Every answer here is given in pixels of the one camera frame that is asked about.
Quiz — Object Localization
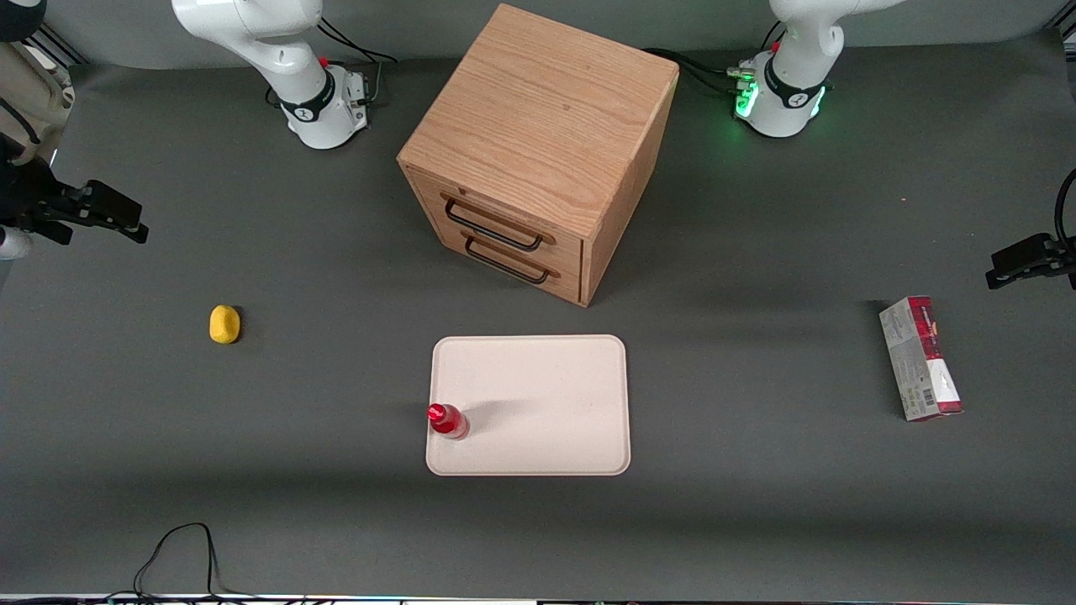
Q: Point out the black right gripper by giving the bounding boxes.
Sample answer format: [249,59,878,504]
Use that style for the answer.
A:
[0,134,150,247]

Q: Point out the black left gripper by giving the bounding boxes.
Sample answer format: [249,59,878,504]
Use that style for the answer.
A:
[985,231,1076,291]

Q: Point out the red coke bottle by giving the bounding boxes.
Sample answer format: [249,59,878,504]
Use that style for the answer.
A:
[427,402,471,441]

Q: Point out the cream plastic tray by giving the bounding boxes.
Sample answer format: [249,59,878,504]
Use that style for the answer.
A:
[425,334,632,477]

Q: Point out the grey and red carton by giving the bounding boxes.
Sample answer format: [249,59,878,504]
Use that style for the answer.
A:
[878,295,965,423]

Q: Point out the yellow lemon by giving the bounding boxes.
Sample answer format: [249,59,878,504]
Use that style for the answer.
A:
[208,304,242,345]

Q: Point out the wooden drawer front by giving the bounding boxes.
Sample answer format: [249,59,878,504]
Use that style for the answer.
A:
[407,166,586,274]
[418,210,584,307]

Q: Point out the oak wooden drawer cabinet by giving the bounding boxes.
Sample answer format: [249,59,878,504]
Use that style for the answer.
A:
[397,3,680,308]

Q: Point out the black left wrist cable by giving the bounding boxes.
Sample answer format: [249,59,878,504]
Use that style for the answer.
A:
[1054,168,1076,253]

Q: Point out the aluminium frame rail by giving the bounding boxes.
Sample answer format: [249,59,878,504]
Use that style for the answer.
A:
[34,21,89,68]

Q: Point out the thin black looped cable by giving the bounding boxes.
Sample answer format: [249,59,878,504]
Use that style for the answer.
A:
[105,522,337,605]

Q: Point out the black right arm base cables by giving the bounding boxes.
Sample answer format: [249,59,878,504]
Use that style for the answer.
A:
[315,8,400,106]

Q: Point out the black arm base cables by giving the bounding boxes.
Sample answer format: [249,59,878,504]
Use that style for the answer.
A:
[315,8,400,106]
[643,46,757,95]

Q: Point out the black left arm base cables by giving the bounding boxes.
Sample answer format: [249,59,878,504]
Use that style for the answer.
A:
[643,46,757,95]

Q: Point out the black wire drawer handle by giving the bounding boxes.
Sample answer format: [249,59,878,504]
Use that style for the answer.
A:
[461,229,562,285]
[440,192,557,253]

